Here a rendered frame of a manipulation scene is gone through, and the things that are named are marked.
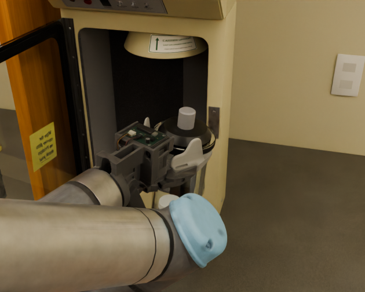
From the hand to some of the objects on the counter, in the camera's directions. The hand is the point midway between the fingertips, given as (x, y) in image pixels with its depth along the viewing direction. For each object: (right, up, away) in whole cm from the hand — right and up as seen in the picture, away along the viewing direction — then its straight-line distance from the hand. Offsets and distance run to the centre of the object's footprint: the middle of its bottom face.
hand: (182, 146), depth 80 cm
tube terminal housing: (-5, -10, +38) cm, 40 cm away
